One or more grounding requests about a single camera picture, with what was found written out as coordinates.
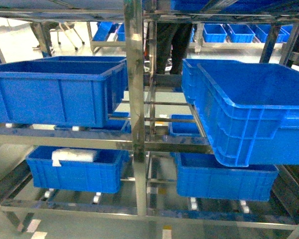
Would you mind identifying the steel flow rack shelf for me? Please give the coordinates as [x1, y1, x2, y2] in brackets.
[0, 0, 299, 239]

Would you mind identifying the blue crate with white bag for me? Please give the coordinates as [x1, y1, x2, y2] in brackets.
[26, 146, 129, 194]

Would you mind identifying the blue crate lower right rack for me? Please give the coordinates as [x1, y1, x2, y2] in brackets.
[174, 152, 279, 201]

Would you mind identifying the white plastic bag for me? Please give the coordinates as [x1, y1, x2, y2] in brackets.
[51, 148, 99, 167]

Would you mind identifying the blue crate on rack middle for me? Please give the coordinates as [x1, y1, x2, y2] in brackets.
[0, 60, 128, 127]

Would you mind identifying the large blue crate right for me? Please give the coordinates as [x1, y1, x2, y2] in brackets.
[194, 62, 299, 167]

